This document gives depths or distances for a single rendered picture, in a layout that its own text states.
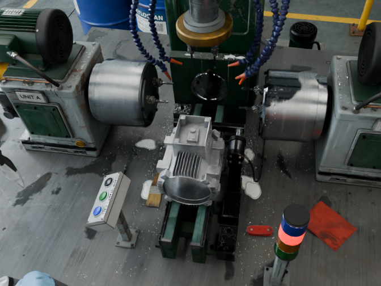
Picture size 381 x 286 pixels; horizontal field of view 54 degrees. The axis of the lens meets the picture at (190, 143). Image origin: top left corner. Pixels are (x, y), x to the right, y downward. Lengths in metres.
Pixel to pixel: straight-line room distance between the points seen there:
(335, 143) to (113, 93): 0.77
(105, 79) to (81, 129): 0.24
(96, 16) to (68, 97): 2.00
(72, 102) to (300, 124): 0.79
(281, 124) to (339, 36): 2.46
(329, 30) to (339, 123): 2.51
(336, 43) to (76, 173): 2.63
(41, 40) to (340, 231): 1.17
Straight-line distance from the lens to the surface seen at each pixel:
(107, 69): 1.38
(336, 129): 1.27
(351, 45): 3.58
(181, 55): 1.42
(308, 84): 1.28
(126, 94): 1.32
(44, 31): 1.32
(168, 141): 1.21
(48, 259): 1.41
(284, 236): 0.94
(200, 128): 1.18
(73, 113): 1.43
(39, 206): 1.53
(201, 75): 1.43
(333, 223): 1.39
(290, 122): 1.26
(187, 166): 1.11
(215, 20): 1.20
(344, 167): 1.43
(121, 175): 1.15
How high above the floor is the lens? 1.99
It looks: 50 degrees down
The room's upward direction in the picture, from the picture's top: 6 degrees counter-clockwise
